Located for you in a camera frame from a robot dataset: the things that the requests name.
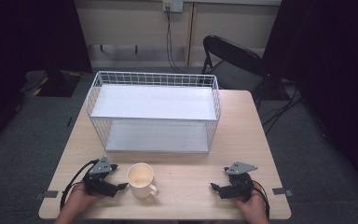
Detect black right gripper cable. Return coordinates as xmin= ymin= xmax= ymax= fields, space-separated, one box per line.
xmin=252 ymin=180 xmax=271 ymax=220

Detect grey tape strip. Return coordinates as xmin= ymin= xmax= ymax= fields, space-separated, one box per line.
xmin=271 ymin=187 xmax=294 ymax=198
xmin=34 ymin=189 xmax=60 ymax=201

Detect white cup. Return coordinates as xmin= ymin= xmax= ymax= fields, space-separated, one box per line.
xmin=126 ymin=161 xmax=159 ymax=199

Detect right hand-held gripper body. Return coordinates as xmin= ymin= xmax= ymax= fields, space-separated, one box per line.
xmin=218 ymin=161 xmax=259 ymax=202

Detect white wall socket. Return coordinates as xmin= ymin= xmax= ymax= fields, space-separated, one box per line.
xmin=162 ymin=0 xmax=185 ymax=14

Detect black wall socket cable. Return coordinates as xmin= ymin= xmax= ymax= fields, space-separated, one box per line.
xmin=165 ymin=8 xmax=187 ymax=75

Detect person's left hand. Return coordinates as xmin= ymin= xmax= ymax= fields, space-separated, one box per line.
xmin=63 ymin=182 xmax=105 ymax=217

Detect black stand base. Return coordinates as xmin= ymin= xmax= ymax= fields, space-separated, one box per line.
xmin=20 ymin=69 xmax=84 ymax=98

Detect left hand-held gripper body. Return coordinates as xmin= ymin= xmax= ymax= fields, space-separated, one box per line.
xmin=82 ymin=155 xmax=119 ymax=199

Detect black floor cables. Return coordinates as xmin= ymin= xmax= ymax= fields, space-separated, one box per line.
xmin=258 ymin=78 xmax=306 ymax=135

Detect white wire shelf rack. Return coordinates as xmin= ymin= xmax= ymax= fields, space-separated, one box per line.
xmin=85 ymin=70 xmax=223 ymax=154

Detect black folding chair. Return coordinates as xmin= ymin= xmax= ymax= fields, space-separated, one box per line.
xmin=200 ymin=35 xmax=272 ymax=94

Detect black curtain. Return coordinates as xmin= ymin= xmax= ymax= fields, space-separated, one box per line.
xmin=261 ymin=0 xmax=358 ymax=200
xmin=0 ymin=0 xmax=93 ymax=157

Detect person's right hand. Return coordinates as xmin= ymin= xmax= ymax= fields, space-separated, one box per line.
xmin=234 ymin=181 xmax=268 ymax=217

